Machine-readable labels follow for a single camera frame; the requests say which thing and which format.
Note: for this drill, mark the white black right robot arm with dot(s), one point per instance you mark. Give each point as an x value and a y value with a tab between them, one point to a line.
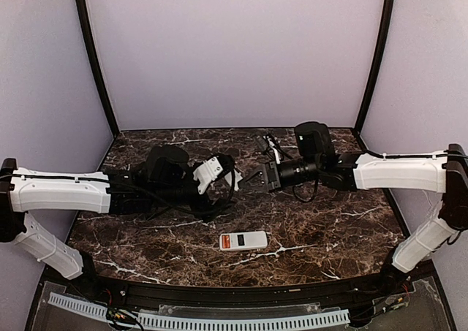
442	172

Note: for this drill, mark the black left frame post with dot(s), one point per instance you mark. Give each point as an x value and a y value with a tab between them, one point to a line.
93	60

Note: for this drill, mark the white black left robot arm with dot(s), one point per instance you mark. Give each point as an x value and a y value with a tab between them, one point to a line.
165	179

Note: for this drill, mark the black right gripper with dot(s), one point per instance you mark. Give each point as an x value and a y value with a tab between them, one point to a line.
273	176

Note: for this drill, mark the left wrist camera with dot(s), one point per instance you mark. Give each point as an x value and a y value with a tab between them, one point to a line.
215	168

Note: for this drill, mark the white slotted cable duct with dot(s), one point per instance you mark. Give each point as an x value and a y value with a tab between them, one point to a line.
185	318

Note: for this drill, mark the white battery cover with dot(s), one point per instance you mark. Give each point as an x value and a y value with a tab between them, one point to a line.
235	178

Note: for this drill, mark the black frame post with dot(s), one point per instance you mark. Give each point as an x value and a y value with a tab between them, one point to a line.
93	60
379	50

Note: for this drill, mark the white red remote control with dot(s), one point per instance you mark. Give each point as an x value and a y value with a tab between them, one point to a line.
244	241

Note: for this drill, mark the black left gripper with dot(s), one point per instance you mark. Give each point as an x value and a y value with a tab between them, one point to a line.
206	202

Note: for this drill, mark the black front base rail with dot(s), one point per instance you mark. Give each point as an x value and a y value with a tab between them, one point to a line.
341	293

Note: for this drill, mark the black right frame post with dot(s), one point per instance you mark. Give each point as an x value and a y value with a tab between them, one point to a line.
379	50

